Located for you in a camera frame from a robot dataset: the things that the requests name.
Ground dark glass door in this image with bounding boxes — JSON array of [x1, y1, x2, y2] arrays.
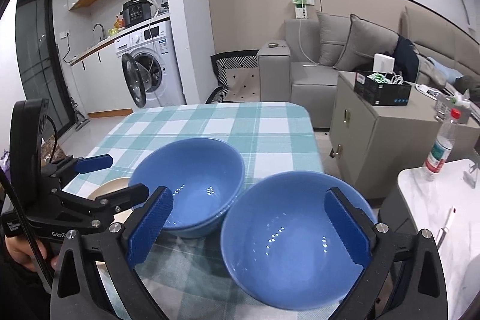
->
[[16, 0, 75, 136]]

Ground blue bowl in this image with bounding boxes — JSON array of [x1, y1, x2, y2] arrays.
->
[[162, 188, 241, 239], [127, 136, 246, 231], [220, 171, 377, 311]]

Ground grey side cabinet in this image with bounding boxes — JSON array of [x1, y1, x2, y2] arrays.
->
[[328, 70, 480, 201]]

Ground grey right cushion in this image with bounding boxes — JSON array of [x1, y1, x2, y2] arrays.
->
[[334, 14, 399, 71]]

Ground kitchen faucet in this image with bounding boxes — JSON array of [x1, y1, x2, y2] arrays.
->
[[92, 23, 106, 42]]

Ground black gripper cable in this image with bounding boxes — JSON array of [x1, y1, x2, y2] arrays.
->
[[0, 169, 54, 294]]

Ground black patterned chair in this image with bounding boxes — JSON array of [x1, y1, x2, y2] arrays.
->
[[206, 49, 260, 104]]

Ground grey left cushion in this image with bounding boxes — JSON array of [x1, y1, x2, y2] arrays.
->
[[316, 11, 351, 67]]

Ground white kitchen base cabinets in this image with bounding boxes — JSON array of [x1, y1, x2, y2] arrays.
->
[[72, 44, 134, 117]]

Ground black pressure cooker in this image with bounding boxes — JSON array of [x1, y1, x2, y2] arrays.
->
[[122, 0, 152, 28]]

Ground black box with cables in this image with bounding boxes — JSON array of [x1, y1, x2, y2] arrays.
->
[[354, 71, 412, 106]]

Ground grey sofa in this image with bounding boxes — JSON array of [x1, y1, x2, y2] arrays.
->
[[257, 7, 479, 128]]

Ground white washing machine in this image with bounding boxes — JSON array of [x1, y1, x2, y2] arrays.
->
[[115, 19, 185, 110]]

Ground wall power strip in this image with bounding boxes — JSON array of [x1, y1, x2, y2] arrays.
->
[[292, 0, 315, 19]]

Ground person left hand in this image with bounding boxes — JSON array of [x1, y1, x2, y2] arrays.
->
[[5, 236, 58, 272]]

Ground plastic water bottle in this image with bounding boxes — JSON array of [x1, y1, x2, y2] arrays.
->
[[424, 108, 461, 178]]

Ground cream plate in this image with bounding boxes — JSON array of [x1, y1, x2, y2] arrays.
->
[[86, 176, 134, 225]]

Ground white marble side table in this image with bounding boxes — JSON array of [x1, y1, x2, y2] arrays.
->
[[392, 159, 479, 319]]

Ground grey cushion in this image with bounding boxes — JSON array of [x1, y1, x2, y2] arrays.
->
[[334, 14, 399, 71], [316, 11, 351, 67]]

